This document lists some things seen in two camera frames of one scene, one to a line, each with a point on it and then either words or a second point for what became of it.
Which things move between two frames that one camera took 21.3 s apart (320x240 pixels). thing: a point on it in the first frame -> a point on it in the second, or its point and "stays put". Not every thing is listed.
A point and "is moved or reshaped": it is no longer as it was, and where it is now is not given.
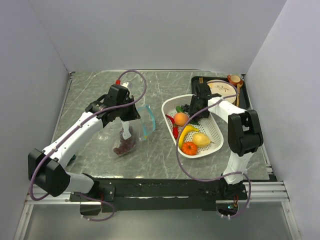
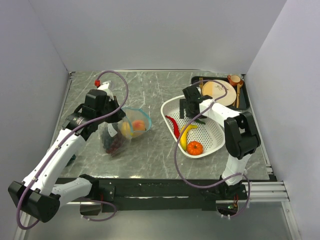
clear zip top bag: x=140 y=128 is moved or reshaped
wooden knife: x=238 y=94 stays put
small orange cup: x=235 y=79 stays put
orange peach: x=181 y=119 -> x=138 y=125
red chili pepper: x=175 y=127 stays put
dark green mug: x=73 y=158 stays put
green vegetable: x=179 y=109 -> x=198 y=121
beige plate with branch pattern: x=225 y=89 stays put
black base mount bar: x=161 y=195 stays put
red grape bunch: x=125 y=145 -> x=115 y=145
